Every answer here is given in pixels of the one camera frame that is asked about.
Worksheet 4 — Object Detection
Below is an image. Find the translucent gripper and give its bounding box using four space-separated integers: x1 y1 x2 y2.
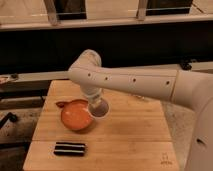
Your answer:
86 92 102 109

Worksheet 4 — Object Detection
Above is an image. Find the white ceramic cup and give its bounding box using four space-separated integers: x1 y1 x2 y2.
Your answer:
88 99 109 118

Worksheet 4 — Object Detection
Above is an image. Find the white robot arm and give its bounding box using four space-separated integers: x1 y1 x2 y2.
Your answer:
68 49 213 171

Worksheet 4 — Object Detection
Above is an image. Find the orange ceramic bowl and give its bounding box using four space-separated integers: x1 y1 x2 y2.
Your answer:
56 99 93 131

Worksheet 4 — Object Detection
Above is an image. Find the black white striped block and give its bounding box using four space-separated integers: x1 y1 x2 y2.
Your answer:
54 142 86 156

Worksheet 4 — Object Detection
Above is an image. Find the black handle at left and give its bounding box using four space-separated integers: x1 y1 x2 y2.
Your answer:
0 112 18 129

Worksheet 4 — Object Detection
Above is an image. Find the black clamp on rail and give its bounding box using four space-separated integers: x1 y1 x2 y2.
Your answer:
180 60 192 70

